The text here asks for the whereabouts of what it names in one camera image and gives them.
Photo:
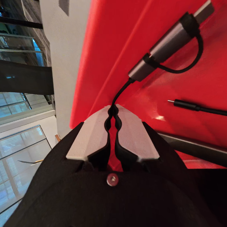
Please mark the black bin divider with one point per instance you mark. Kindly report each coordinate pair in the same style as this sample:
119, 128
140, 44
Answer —
195, 147

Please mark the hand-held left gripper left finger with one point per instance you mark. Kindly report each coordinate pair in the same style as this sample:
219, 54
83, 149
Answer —
88, 140

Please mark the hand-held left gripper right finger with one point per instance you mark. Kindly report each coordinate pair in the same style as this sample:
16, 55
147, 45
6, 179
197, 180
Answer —
138, 140

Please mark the black high-back chair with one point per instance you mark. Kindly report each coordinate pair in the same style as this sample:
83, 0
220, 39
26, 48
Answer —
26, 78

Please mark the red plastic bin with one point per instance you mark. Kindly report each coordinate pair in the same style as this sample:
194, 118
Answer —
115, 44

